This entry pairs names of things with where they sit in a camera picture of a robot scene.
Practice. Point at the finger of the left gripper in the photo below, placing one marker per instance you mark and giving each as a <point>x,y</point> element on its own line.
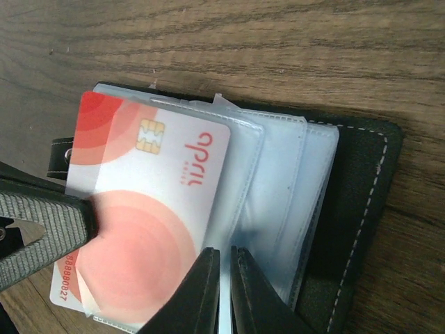
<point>69,223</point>

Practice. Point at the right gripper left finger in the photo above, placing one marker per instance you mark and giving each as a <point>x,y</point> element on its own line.
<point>193,308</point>

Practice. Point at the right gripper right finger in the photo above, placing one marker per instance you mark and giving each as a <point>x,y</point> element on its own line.
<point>256,306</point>

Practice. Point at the white red April card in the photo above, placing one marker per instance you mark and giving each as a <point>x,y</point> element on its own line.
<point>151,175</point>

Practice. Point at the black leather card holder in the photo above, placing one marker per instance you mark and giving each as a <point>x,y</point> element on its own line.
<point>301,190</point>

